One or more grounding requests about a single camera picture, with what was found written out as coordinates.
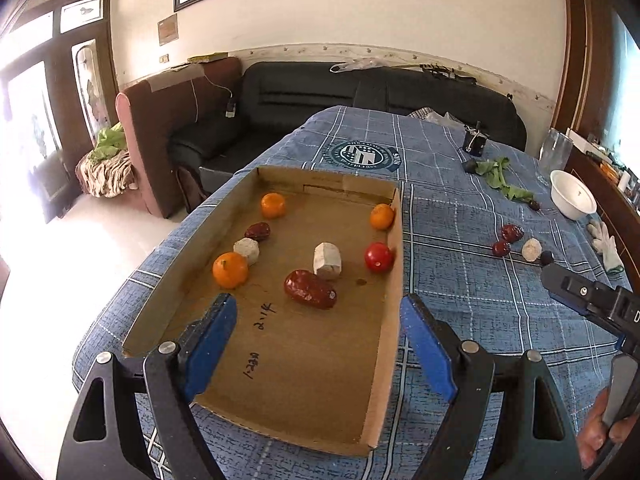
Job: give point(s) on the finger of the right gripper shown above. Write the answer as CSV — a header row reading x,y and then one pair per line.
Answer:
x,y
614,310

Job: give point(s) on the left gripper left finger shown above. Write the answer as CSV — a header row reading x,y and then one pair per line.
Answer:
x,y
104,439

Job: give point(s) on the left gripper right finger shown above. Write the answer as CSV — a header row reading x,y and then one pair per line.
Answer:
x,y
533,439

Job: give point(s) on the white foam chunk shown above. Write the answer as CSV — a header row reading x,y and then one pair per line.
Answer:
x,y
531,250
248,249

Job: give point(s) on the orange tangerine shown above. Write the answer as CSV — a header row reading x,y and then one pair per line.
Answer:
x,y
273,205
230,270

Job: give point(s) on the large red date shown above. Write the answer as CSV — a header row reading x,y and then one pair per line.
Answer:
x,y
307,288

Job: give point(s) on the white foam block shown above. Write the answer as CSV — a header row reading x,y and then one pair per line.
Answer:
x,y
327,261

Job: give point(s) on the right hand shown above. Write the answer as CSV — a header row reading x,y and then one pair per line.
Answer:
x,y
592,436

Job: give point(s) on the white glove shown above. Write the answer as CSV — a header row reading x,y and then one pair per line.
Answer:
x,y
604,245

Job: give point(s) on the dark plum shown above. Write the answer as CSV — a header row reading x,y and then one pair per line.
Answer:
x,y
546,258

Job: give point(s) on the white bowl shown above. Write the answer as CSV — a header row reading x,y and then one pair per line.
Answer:
x,y
573,199

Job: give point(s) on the red date upper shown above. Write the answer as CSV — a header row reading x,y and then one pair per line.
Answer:
x,y
511,233

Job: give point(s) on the red date lower left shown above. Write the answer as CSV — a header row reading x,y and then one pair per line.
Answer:
x,y
501,248

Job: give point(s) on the white foam chunk in tray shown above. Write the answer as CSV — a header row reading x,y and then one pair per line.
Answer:
x,y
248,249

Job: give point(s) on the blue plaid tablecloth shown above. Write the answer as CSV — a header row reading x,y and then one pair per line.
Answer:
x,y
450,221

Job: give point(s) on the red date in tray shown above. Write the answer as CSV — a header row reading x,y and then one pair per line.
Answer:
x,y
258,232

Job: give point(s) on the clear plastic container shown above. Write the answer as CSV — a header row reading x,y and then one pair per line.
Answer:
x,y
554,152

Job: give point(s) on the brown cardboard tray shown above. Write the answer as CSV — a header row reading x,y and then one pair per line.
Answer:
x,y
315,378

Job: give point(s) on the green leafy vegetable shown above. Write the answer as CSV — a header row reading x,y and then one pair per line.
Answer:
x,y
494,173

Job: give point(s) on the black clip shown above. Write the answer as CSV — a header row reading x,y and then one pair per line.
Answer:
x,y
470,166

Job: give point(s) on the striped blanket pile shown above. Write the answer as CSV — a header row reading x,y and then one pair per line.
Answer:
x,y
107,178

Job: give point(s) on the red tomato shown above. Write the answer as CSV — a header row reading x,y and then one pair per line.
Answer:
x,y
379,258

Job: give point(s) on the black small device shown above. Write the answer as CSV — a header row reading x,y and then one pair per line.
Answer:
x,y
474,141

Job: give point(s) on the orange tangerine tray corner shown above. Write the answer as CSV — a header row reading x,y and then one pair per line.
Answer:
x,y
382,217

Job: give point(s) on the green cloth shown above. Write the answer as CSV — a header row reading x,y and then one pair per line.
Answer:
x,y
109,142

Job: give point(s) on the brown armchair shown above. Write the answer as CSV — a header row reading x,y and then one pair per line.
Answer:
x,y
151,110

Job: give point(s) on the black leather sofa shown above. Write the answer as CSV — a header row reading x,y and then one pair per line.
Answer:
x,y
277,98

